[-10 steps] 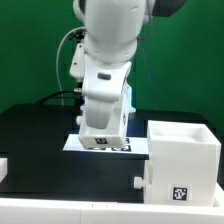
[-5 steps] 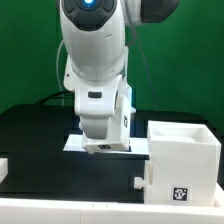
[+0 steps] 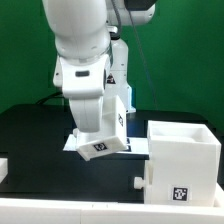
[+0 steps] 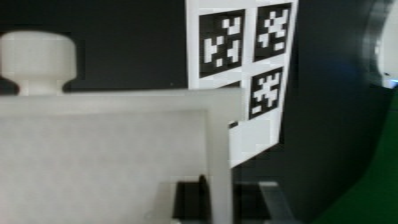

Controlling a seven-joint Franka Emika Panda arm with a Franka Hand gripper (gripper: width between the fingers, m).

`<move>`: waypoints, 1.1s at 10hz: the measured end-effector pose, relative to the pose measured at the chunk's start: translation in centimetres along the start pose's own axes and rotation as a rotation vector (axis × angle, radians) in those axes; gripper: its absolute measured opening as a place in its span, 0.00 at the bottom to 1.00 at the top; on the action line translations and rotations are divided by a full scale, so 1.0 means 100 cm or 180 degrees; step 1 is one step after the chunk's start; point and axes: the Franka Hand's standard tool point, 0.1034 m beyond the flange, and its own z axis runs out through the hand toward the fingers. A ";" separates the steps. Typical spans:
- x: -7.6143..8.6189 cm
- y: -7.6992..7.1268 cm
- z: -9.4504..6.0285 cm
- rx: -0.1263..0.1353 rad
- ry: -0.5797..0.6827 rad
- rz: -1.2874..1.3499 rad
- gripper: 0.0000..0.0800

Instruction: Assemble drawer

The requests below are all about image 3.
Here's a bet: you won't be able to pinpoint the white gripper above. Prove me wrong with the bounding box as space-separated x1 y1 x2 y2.
53 54 110 133

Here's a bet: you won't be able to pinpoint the small white drawer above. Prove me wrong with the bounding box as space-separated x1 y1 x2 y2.
134 177 146 190
76 96 127 161

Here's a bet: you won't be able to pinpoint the large white drawer housing box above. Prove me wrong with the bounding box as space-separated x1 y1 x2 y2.
144 121 221 207

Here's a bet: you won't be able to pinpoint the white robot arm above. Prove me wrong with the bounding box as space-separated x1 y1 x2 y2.
42 0 157 133

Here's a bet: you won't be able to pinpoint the white marker sheet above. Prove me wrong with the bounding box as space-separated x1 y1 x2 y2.
63 134 149 155

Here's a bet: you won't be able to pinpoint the black cables on table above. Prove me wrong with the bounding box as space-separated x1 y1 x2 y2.
35 91 69 107

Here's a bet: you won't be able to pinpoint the white left rail piece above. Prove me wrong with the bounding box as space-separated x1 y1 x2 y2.
0 158 8 183

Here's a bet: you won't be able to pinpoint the white front rail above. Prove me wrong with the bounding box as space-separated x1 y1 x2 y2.
0 199 224 224

